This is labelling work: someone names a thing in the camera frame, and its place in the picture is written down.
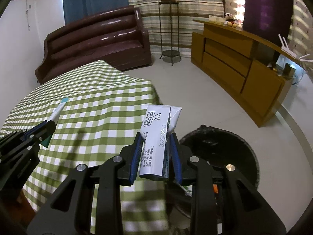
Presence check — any black trash bin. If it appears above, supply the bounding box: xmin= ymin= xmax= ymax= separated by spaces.
xmin=168 ymin=124 xmax=261 ymax=221

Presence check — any white flat box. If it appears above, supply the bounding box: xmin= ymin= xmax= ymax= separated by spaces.
xmin=209 ymin=15 xmax=225 ymax=24

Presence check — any white wifi router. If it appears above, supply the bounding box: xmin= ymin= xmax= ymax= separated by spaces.
xmin=278 ymin=34 xmax=313 ymax=63

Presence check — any teal white tube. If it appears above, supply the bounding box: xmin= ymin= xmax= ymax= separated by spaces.
xmin=40 ymin=97 xmax=70 ymax=149

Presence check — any wooden TV cabinet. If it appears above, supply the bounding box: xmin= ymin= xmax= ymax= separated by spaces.
xmin=191 ymin=21 xmax=299 ymax=127

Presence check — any Mickey Mouse plush toy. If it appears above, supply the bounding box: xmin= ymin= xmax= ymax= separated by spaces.
xmin=223 ymin=13 xmax=238 ymax=28

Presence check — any patterned beige curtain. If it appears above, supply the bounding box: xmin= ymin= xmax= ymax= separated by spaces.
xmin=224 ymin=0 xmax=312 ymax=60

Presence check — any dark purple curtain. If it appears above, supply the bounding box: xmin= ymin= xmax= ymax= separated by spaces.
xmin=243 ymin=0 xmax=293 ymax=47

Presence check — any black metal plant stand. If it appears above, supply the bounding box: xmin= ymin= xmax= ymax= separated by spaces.
xmin=158 ymin=1 xmax=181 ymax=66

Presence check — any striped curtain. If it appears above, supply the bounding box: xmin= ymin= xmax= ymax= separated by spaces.
xmin=128 ymin=0 xmax=224 ymax=57

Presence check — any dark red leather sofa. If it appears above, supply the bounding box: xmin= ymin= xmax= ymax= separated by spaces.
xmin=35 ymin=5 xmax=152 ymax=84

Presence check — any white grey tube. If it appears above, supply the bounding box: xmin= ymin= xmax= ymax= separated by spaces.
xmin=139 ymin=105 xmax=182 ymax=181

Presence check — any orange trash in bin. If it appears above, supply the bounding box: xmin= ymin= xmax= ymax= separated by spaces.
xmin=213 ymin=184 xmax=219 ymax=194

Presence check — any green checkered tablecloth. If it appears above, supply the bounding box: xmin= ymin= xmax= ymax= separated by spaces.
xmin=1 ymin=61 xmax=168 ymax=234

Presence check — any small dark box on cabinet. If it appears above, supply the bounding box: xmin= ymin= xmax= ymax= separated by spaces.
xmin=282 ymin=63 xmax=296 ymax=78

